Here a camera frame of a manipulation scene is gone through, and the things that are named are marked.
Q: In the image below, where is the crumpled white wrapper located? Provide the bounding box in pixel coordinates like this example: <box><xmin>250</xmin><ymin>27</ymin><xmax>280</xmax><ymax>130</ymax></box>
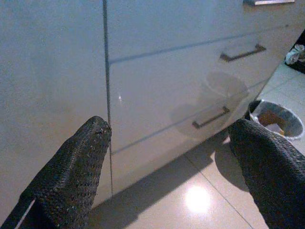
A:
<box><xmin>285</xmin><ymin>44</ymin><xmax>305</xmax><ymax>65</ymax></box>

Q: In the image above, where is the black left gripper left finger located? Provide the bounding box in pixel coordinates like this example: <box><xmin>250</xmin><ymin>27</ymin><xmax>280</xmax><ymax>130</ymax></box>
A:
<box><xmin>0</xmin><ymin>115</ymin><xmax>112</xmax><ymax>229</ymax></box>

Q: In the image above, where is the white glossy drawer front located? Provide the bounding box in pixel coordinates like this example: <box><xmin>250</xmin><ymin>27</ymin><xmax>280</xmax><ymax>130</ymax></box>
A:
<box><xmin>108</xmin><ymin>23</ymin><xmax>298</xmax><ymax>155</ymax></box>
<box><xmin>104</xmin><ymin>0</ymin><xmax>305</xmax><ymax>64</ymax></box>
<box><xmin>111</xmin><ymin>78</ymin><xmax>272</xmax><ymax>198</ymax></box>

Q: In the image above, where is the metal bar drawer handle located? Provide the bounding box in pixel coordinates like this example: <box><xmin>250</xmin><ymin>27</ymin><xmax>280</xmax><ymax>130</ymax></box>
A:
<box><xmin>192</xmin><ymin>106</ymin><xmax>230</xmax><ymax>129</ymax></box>
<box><xmin>220</xmin><ymin>44</ymin><xmax>267</xmax><ymax>62</ymax></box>
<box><xmin>243</xmin><ymin>0</ymin><xmax>295</xmax><ymax>6</ymax></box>

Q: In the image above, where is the round bin with silver liner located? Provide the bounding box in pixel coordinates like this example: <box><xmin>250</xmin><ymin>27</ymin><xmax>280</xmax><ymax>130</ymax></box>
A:
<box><xmin>244</xmin><ymin>99</ymin><xmax>305</xmax><ymax>142</ymax></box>

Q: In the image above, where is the white glossy cabinet door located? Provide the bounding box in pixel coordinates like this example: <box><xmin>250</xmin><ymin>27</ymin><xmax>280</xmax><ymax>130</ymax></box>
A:
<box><xmin>0</xmin><ymin>0</ymin><xmax>112</xmax><ymax>217</ymax></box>

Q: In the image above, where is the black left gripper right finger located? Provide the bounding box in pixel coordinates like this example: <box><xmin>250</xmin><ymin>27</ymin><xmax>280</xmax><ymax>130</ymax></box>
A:
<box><xmin>228</xmin><ymin>118</ymin><xmax>305</xmax><ymax>229</ymax></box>

